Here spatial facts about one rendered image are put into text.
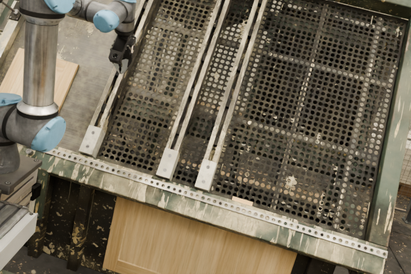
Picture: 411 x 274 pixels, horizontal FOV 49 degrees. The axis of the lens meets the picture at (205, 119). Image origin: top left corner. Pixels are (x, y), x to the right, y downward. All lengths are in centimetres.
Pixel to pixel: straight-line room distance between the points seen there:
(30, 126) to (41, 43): 25
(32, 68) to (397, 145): 151
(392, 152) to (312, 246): 54
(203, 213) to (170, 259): 49
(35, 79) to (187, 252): 128
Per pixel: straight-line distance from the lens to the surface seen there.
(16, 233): 141
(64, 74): 225
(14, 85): 232
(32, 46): 131
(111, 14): 159
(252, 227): 192
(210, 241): 225
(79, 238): 242
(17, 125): 141
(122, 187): 198
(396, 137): 214
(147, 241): 233
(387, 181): 207
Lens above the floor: 172
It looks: 16 degrees down
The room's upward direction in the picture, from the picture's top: 14 degrees clockwise
